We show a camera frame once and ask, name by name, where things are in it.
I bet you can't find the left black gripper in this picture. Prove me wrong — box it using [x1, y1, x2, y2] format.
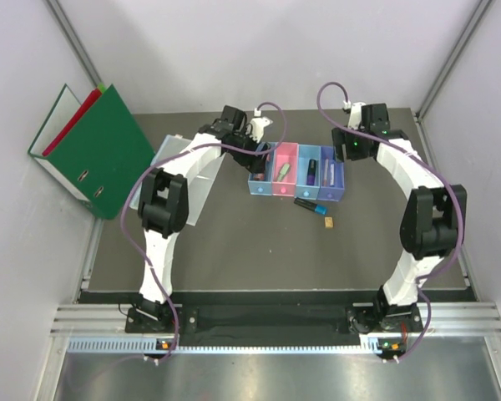
[228, 126, 270, 174]

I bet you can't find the light blue drawer bin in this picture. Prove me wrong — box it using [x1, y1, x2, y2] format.
[247, 152, 275, 195]
[296, 145, 321, 201]

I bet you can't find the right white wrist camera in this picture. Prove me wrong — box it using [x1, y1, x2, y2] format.
[343, 100, 366, 130]

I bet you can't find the green highlighter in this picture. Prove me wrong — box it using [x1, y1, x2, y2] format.
[276, 163, 291, 182]

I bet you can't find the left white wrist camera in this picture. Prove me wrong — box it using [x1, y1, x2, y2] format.
[250, 109, 273, 143]

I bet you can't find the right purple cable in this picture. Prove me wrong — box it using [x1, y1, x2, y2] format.
[316, 81, 463, 363]

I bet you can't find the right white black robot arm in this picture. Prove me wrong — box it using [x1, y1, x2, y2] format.
[331, 102, 467, 334]

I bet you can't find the purple capped black highlighter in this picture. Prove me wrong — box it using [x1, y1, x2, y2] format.
[306, 159, 318, 186]

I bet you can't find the purple cable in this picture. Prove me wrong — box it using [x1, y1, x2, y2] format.
[316, 81, 463, 363]
[119, 101, 287, 364]

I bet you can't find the pink drawer bin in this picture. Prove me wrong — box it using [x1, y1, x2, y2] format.
[272, 142, 298, 196]

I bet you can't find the purple drawer bin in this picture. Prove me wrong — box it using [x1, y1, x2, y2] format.
[317, 146, 345, 202]

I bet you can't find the clear mesh zipper pouch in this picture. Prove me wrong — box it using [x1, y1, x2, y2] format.
[152, 134, 224, 226]

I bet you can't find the red folder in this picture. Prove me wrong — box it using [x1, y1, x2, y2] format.
[43, 88, 103, 157]

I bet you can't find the right aluminium corner post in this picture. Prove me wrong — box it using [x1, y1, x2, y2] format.
[414, 0, 493, 121]

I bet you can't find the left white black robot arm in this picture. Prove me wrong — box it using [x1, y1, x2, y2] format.
[136, 106, 272, 332]

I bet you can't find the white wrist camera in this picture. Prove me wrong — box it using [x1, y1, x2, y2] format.
[250, 109, 273, 143]
[343, 100, 366, 130]

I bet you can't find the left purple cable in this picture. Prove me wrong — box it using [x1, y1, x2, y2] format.
[119, 101, 287, 364]

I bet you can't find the white peach pencil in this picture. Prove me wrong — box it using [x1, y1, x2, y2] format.
[321, 158, 329, 187]

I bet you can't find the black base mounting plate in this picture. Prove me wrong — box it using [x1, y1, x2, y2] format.
[124, 290, 425, 335]

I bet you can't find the left aluminium corner post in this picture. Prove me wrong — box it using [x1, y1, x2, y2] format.
[43, 0, 103, 87]

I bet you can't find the green lever arch binder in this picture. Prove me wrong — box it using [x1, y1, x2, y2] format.
[28, 85, 154, 220]

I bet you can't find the blue capped black highlighter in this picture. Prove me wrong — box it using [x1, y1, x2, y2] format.
[294, 197, 327, 216]

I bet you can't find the white blue whiteboard marker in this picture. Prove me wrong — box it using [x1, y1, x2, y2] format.
[328, 164, 336, 187]

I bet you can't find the slotted grey cable duct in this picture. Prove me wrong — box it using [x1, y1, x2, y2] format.
[66, 334, 382, 355]

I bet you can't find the aluminium corner post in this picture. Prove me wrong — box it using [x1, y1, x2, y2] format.
[43, 0, 103, 87]
[414, 0, 493, 121]

